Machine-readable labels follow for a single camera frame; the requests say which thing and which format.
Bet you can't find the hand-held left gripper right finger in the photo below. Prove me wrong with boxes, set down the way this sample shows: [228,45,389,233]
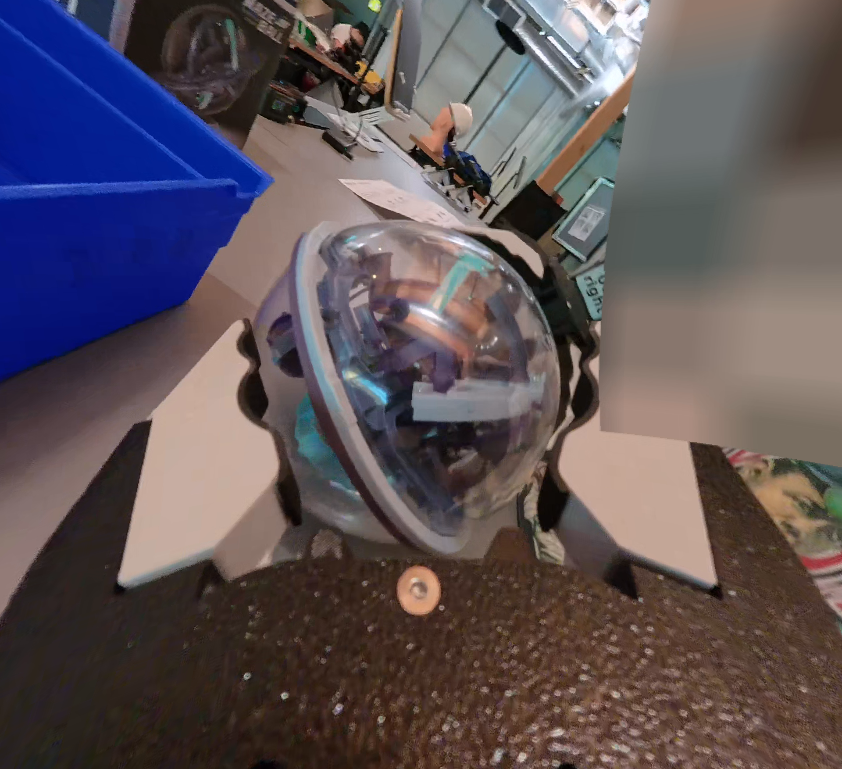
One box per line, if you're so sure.
[539,321,722,591]

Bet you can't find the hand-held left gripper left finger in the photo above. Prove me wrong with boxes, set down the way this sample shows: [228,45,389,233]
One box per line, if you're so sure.
[117,319,304,589]

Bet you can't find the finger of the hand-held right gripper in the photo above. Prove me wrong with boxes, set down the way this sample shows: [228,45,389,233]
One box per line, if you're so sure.
[490,226,549,281]

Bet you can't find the clear maze ball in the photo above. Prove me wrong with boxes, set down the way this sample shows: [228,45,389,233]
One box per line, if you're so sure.
[254,220,563,555]

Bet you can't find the white paper sheet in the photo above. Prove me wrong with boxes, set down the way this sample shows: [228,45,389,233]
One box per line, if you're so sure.
[339,178,474,231]

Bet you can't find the person's printed shirt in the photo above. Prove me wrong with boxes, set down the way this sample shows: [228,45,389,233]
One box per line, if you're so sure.
[721,446,842,618]

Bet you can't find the blue plastic bin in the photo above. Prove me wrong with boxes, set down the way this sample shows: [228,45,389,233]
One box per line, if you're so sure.
[0,0,275,382]

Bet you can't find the dark printed cardboard box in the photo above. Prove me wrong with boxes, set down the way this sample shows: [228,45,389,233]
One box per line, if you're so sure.
[0,0,299,149]

